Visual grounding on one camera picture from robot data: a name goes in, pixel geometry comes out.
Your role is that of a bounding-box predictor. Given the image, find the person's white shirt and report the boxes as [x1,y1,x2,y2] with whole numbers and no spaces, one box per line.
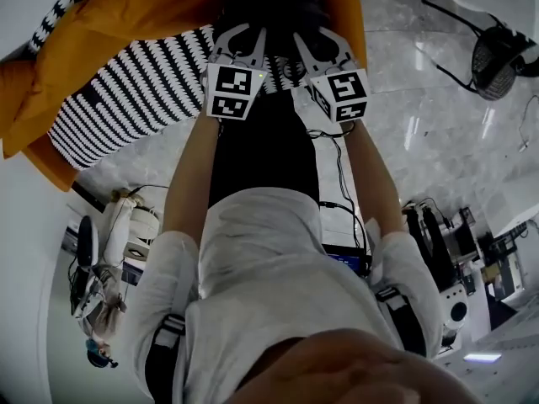
[125,186,446,404]

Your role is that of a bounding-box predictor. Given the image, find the person's chin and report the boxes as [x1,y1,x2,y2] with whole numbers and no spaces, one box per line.
[235,328,477,404]

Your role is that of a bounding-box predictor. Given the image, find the black shoulder strap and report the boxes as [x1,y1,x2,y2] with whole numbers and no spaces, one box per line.
[145,313,186,399]
[376,286,429,357]

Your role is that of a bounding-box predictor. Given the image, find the white machine base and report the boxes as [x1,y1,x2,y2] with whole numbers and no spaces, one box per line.
[439,284,469,347]

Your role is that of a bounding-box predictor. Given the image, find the cluttered equipment rack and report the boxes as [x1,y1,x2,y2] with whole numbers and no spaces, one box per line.
[441,206,539,306]

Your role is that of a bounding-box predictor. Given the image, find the dark round-back chair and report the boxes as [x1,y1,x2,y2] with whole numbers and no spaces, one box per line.
[420,0,539,103]

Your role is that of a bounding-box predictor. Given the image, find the black device cable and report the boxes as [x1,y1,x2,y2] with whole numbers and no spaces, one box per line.
[306,128,368,252]

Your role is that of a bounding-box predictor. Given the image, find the person's black trousers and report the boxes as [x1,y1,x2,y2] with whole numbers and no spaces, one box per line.
[208,93,321,210]

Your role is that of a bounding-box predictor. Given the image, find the black screen device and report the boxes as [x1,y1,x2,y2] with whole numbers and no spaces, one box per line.
[323,244,372,276]

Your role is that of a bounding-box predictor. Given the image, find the person's left forearm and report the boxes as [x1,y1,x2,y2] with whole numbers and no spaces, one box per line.
[162,115,222,243]

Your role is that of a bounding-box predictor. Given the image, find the black floor cable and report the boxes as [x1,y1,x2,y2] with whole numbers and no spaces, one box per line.
[517,94,539,153]

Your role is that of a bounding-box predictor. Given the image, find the orange striped sofa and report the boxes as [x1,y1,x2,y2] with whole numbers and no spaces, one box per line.
[0,0,368,193]

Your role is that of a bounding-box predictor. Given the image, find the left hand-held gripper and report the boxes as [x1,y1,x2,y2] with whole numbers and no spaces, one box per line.
[205,23,268,121]

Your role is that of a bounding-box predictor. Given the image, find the person's right forearm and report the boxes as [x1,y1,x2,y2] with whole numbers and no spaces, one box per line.
[343,120,408,237]

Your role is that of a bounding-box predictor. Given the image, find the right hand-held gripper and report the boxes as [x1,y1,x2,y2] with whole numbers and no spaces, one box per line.
[292,27,372,125]

